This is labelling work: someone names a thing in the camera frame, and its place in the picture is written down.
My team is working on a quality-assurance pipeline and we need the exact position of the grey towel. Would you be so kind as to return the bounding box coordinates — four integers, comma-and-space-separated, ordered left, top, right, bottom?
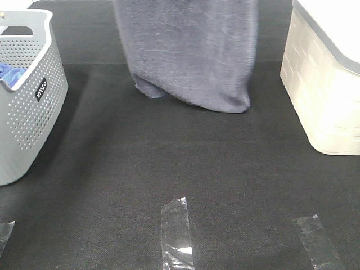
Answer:
113, 1, 258, 113

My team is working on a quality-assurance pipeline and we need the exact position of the blue towel in basket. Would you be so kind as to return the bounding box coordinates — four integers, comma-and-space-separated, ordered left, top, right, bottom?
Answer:
0, 63, 27, 88

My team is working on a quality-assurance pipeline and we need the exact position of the black table mat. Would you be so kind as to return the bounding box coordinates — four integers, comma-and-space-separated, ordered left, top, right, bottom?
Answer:
1, 1, 359, 269

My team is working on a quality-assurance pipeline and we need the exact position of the middle clear tape strip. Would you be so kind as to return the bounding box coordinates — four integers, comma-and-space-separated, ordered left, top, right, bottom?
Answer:
160, 197, 195, 270

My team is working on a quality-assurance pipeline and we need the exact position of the clear tape strip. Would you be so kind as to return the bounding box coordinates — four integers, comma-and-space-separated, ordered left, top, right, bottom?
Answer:
292, 214, 345, 270
160, 197, 195, 270
0, 220, 16, 257

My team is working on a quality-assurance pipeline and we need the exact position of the grey perforated laundry basket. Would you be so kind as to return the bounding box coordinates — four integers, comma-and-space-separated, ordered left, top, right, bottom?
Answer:
1, 9, 68, 186

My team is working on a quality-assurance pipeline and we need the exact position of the white woven-pattern basket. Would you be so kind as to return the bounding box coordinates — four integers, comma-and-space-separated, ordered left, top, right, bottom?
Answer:
280, 1, 359, 156

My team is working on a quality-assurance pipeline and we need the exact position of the right clear tape strip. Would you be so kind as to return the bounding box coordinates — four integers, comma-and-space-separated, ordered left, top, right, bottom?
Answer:
292, 214, 345, 270

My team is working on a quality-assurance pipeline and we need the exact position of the left clear tape strip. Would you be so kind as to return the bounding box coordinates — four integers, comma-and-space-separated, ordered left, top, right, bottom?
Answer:
0, 220, 16, 257

